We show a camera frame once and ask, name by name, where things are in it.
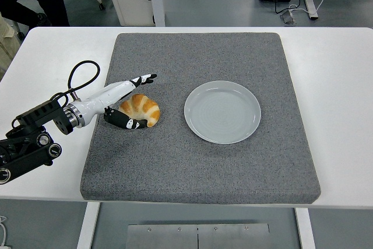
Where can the grey felt mat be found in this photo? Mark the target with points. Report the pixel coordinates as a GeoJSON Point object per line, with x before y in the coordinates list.
{"type": "Point", "coordinates": [175, 158]}

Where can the round grey plate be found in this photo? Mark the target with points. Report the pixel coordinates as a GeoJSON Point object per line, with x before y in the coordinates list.
{"type": "Point", "coordinates": [221, 115]}

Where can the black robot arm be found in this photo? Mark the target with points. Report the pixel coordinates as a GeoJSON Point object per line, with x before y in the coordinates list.
{"type": "Point", "coordinates": [29, 155]}

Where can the beige cloth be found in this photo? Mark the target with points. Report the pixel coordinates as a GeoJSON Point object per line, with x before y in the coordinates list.
{"type": "Point", "coordinates": [7, 42]}

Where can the grey floor socket box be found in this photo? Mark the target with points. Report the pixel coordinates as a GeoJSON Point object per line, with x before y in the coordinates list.
{"type": "Point", "coordinates": [288, 18]}

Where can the golden croissant bread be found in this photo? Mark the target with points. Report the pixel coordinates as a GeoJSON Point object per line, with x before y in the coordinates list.
{"type": "Point", "coordinates": [142, 107]}

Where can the white table leg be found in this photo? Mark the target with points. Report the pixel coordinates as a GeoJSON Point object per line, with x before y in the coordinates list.
{"type": "Point", "coordinates": [87, 225]}
{"type": "Point", "coordinates": [306, 228]}

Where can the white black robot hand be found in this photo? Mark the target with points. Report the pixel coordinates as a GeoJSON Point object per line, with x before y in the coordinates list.
{"type": "Point", "coordinates": [99, 100]}

